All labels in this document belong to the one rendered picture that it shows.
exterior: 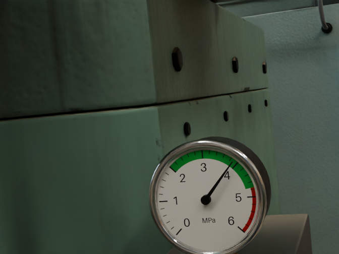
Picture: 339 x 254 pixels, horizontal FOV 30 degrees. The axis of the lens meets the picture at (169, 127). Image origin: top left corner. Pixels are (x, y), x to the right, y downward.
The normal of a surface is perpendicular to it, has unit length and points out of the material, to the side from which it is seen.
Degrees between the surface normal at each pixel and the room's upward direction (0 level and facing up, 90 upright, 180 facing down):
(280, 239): 0
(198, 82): 90
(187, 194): 90
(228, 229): 90
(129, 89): 90
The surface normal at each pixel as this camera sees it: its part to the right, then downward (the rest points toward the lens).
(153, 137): -0.27, 0.07
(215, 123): 0.96, -0.08
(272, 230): -0.10, -0.99
